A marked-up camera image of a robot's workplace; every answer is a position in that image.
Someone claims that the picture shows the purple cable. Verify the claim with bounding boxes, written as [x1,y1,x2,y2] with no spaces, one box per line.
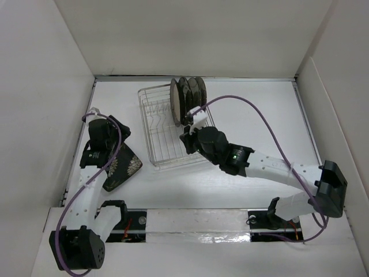
[187,95,329,244]
[56,114,122,275]

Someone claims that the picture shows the black striped rim plate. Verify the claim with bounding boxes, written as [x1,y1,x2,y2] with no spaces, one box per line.
[178,77,193,125]

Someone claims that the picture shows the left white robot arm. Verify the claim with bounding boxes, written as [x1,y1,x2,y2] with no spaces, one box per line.
[49,111,142,276]

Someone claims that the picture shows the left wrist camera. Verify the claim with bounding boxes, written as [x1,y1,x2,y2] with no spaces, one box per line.
[85,107,100,124]

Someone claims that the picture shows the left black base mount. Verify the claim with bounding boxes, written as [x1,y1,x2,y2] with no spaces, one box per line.
[106,209,147,243]

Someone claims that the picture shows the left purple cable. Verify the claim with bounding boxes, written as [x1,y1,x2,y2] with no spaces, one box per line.
[56,114,122,275]

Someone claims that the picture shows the wire dish rack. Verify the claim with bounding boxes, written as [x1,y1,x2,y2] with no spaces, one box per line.
[138,84,205,171]

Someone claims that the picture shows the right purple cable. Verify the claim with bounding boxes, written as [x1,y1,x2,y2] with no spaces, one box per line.
[187,95,329,244]

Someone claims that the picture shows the grey plate with deer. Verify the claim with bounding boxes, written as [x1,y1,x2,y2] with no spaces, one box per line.
[195,76,207,106]

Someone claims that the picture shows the brown rim cream plate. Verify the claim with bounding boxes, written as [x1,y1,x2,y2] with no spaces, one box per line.
[170,78,185,127]

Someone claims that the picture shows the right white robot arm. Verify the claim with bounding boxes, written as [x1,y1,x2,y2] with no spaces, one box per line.
[180,126,348,227]

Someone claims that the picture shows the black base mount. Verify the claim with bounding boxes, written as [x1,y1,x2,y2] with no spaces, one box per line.
[106,209,147,243]
[246,209,304,242]

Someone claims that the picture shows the black square floral plate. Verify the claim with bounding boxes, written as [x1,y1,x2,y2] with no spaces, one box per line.
[103,143,142,192]

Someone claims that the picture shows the cream plate with tree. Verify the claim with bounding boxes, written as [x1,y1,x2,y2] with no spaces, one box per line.
[186,77,201,111]

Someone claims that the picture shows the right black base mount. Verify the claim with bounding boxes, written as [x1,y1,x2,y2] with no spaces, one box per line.
[246,209,304,242]

